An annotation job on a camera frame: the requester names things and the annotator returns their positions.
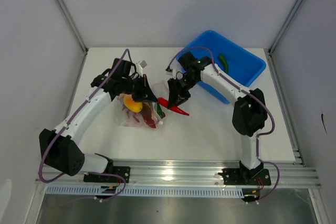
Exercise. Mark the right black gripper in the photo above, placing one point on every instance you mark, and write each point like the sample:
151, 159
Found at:
176, 97

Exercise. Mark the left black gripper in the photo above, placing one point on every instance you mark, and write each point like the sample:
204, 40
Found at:
146, 94

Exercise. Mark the red toy chili pepper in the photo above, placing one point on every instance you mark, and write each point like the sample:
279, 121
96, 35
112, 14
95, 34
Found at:
163, 102

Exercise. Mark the yellow orange toy fruit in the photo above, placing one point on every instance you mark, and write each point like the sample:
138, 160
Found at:
130, 104

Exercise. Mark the clear zip top bag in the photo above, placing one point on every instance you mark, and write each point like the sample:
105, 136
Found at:
118, 108

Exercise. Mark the green toy chili pepper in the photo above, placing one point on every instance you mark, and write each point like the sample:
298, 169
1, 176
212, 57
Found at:
224, 63

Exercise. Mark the red toy lobster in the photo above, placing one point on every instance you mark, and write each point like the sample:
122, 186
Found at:
146, 118

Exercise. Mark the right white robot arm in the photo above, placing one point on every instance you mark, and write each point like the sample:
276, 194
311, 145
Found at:
249, 113

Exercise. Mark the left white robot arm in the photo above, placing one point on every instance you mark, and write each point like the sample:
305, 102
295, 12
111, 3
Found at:
59, 146

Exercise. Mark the blue plastic bin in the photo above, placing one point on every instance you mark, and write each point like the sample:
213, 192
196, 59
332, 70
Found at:
238, 63

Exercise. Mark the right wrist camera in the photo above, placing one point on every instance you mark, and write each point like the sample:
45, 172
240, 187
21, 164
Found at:
174, 73

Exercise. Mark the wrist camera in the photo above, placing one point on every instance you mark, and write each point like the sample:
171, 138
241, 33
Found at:
174, 73
140, 65

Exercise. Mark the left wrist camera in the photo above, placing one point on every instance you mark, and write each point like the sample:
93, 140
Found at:
140, 65

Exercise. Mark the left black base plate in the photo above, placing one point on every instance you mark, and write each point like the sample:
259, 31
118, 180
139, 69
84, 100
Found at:
118, 174

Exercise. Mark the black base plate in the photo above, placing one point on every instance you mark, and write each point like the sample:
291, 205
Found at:
237, 176
118, 174

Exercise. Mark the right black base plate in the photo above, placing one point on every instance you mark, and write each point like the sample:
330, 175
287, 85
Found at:
237, 176

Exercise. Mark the slotted cable duct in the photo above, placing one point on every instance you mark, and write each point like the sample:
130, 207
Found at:
156, 191

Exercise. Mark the aluminium rail frame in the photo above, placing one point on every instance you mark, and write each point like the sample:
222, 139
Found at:
205, 173

